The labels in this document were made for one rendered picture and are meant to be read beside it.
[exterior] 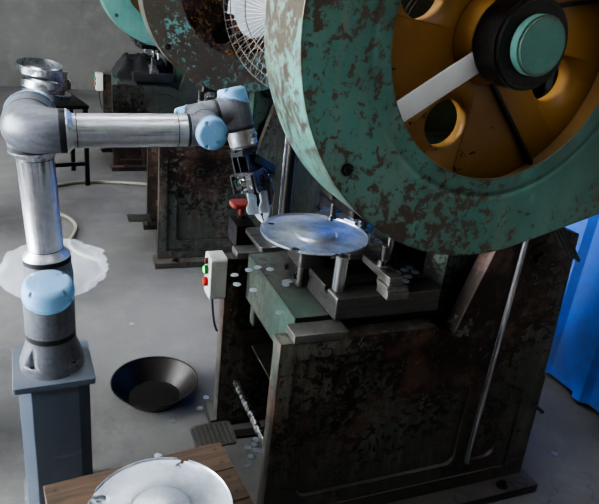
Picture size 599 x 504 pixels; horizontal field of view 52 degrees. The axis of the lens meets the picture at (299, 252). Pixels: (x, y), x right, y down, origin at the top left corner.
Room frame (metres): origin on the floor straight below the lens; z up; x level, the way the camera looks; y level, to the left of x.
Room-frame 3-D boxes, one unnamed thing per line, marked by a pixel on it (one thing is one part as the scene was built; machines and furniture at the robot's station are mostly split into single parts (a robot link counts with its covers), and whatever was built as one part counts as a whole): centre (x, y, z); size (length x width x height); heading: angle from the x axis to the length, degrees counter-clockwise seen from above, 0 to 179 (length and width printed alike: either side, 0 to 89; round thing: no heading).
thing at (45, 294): (1.29, 0.59, 0.62); 0.13 x 0.12 x 0.14; 22
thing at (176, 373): (1.78, 0.45, 0.04); 0.30 x 0.30 x 0.07
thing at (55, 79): (4.04, 1.76, 0.40); 0.45 x 0.40 x 0.79; 36
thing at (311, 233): (1.53, -0.03, 0.78); 0.29 x 0.29 x 0.01
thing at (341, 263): (1.37, -0.11, 0.75); 0.03 x 0.03 x 0.10; 24
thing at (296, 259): (1.51, 0.01, 0.72); 0.25 x 0.14 x 0.14; 114
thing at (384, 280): (1.42, -0.22, 0.76); 0.17 x 0.06 x 0.10; 24
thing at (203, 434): (1.52, -0.03, 0.14); 0.59 x 0.10 x 0.05; 114
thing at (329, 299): (1.58, -0.15, 0.68); 0.45 x 0.30 x 0.06; 24
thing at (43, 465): (1.28, 0.58, 0.23); 0.19 x 0.19 x 0.45; 26
